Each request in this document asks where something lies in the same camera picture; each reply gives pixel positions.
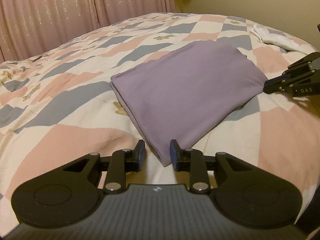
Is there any purple garment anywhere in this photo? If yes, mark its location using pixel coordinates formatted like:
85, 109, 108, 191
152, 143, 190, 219
110, 41, 267, 166

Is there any white sock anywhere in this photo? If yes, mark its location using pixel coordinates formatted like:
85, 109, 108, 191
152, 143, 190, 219
249, 24, 316, 55

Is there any checkered pink blue quilt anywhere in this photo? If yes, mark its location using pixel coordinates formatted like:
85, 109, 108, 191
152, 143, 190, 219
1, 13, 319, 236

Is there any pink curtain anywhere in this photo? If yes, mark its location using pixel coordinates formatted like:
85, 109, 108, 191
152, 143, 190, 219
1, 0, 175, 62

